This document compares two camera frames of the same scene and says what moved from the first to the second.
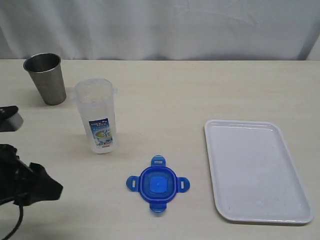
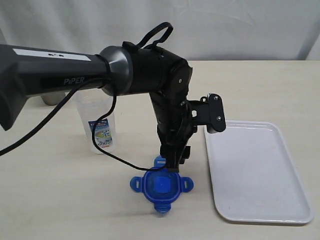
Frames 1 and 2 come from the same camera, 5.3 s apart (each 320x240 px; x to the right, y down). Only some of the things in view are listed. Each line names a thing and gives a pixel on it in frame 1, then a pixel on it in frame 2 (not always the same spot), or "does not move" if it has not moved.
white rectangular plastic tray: [256, 178] does not move
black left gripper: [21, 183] → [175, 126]
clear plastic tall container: [96, 100] does not move
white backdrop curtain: [161, 30] does not move
